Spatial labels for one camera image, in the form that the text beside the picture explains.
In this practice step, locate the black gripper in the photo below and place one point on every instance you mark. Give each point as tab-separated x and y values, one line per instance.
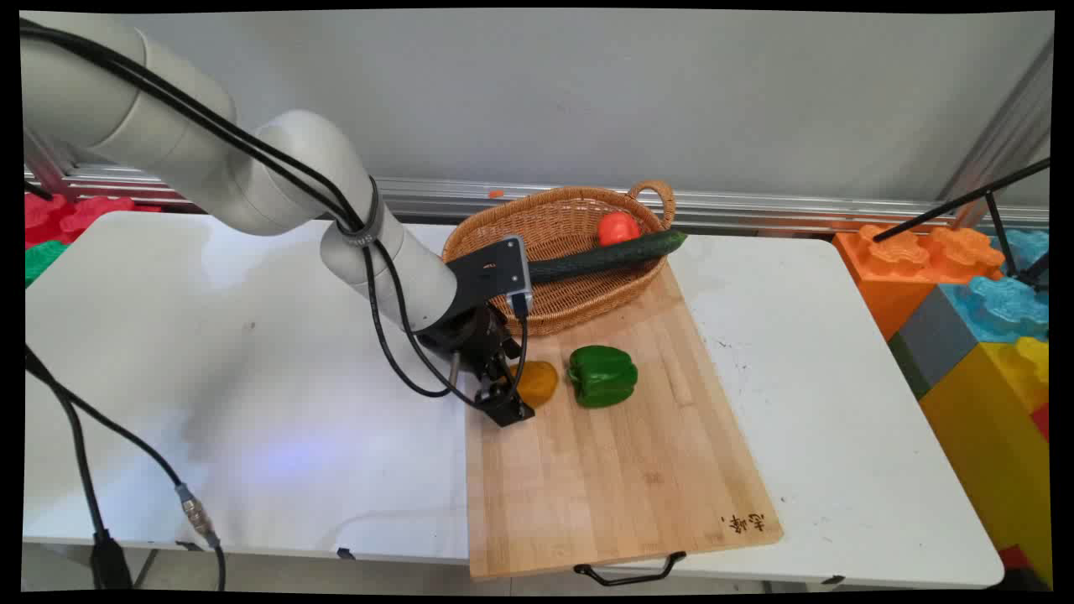
470	335

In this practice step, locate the dark green cucumber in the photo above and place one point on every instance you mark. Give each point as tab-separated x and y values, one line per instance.
612	254

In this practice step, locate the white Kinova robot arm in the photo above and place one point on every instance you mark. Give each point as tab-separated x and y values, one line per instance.
168	143

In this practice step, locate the yellow orange vegetable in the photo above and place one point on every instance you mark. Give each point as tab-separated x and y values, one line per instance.
541	384

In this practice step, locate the green bell pepper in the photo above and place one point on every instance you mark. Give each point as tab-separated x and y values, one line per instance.
602	376

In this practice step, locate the woven wicker basket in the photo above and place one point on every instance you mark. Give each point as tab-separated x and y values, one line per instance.
570	277

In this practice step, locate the wooden cutting board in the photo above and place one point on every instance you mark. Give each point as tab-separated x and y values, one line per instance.
621	453

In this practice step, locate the red tomato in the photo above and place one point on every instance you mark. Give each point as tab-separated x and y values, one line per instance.
617	227

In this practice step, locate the orange foam block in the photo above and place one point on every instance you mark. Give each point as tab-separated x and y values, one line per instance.
898	268

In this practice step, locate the grey foam block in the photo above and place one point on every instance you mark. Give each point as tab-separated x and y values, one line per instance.
935	344

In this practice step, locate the red foam block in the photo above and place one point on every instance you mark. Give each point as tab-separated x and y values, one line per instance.
75	214

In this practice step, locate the green foam block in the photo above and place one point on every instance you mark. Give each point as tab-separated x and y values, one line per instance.
42	260

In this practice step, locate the blue foam block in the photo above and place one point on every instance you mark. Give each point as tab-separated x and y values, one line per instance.
1007	302

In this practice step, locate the black tripod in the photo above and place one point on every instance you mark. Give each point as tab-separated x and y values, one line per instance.
994	214

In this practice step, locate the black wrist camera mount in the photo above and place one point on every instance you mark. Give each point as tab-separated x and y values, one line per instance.
488	273

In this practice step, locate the aluminium rail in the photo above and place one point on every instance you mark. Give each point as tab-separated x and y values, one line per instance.
755	205

